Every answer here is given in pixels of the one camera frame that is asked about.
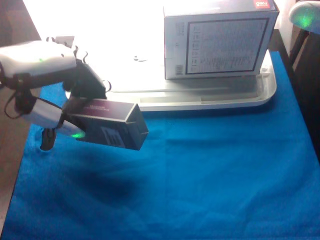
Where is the blue cloth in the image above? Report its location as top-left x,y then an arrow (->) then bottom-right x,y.
0,51 -> 320,240

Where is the grey metal bracket plate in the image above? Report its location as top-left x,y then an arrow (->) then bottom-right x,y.
53,35 -> 76,49

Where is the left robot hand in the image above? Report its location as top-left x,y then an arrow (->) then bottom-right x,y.
21,97 -> 89,140

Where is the white plastic tray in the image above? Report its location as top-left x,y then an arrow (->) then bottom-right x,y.
74,47 -> 278,114

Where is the large white printed box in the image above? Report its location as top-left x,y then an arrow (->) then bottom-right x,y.
163,0 -> 279,81

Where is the small dark maroon box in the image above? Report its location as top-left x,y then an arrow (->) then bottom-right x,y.
66,98 -> 150,152

